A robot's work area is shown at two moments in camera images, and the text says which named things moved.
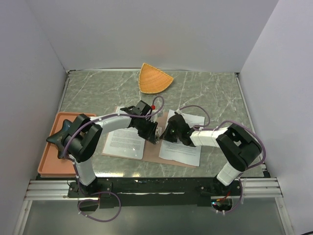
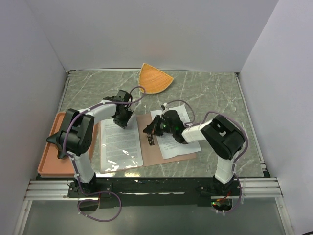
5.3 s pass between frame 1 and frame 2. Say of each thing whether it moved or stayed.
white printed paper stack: moved
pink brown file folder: moved
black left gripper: moved
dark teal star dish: stayed
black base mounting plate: stayed
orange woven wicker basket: stayed
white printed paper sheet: moved
